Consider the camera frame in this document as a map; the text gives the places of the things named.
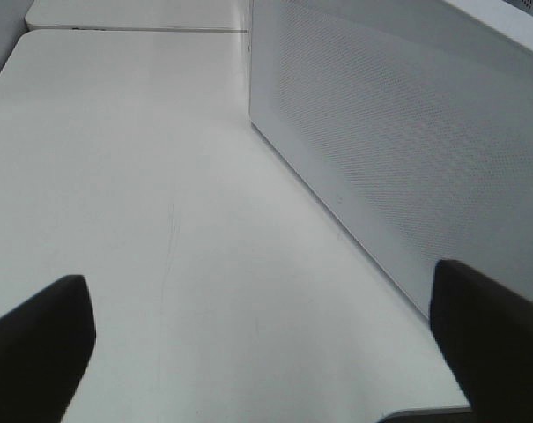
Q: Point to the white microwave oven body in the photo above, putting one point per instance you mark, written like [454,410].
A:
[508,21]

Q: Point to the white microwave door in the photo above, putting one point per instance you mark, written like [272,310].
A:
[402,118]

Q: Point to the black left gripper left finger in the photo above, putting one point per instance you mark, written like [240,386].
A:
[46,343]

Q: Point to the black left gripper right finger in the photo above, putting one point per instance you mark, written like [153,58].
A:
[485,335]

